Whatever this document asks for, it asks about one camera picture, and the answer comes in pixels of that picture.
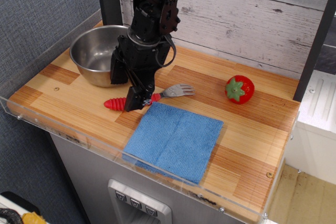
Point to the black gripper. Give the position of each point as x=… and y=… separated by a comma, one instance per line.
x=138, y=64

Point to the red handled metal fork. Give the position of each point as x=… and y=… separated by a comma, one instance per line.
x=178, y=90

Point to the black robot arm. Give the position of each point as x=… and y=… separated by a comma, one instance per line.
x=152, y=20

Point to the blue folded cloth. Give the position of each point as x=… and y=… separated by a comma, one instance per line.
x=173, y=142

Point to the stainless steel bowl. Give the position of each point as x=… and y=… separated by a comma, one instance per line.
x=92, y=51

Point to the grey toy fridge cabinet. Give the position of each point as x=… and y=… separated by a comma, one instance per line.
x=90, y=174

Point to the red toy strawberry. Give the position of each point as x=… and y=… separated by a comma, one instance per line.
x=239, y=89

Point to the silver dispenser button panel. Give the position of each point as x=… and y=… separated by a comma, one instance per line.
x=136, y=204

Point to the yellow tape piece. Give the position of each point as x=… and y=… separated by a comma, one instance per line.
x=33, y=218

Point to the white toy sink unit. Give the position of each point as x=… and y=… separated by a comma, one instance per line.
x=311, y=148

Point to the left black frame post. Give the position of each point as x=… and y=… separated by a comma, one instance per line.
x=111, y=12

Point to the black frame post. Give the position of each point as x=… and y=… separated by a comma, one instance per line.
x=111, y=12
x=315, y=50

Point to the right black frame post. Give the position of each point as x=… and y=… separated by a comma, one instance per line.
x=315, y=50

